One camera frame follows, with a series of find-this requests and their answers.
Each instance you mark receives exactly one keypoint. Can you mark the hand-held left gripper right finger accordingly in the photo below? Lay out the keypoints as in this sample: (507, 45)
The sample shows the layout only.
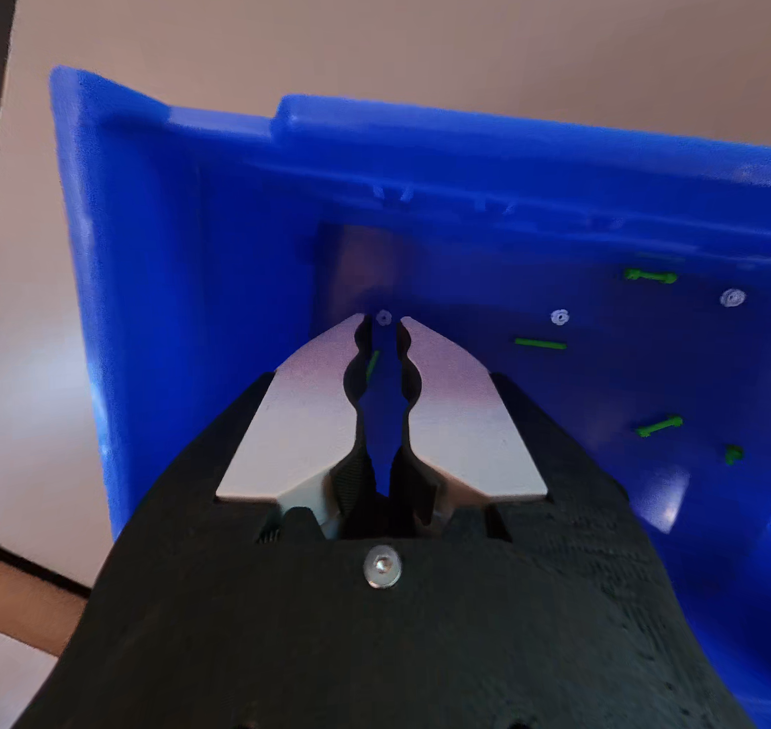
(476, 428)

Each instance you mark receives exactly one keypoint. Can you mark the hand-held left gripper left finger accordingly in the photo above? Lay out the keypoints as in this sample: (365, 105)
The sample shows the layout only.
(295, 428)

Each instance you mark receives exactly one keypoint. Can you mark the large blue plastic bin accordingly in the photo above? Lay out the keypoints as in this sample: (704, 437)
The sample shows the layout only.
(181, 259)

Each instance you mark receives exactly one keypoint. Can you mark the thin green lego rod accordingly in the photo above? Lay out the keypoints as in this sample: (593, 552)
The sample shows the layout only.
(372, 364)
(540, 345)

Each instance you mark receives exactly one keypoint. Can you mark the short green lego stalk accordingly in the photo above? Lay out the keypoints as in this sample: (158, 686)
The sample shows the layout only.
(651, 276)
(660, 426)

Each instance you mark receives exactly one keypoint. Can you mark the tiny green lego piece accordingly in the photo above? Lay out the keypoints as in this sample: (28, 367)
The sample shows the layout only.
(734, 453)

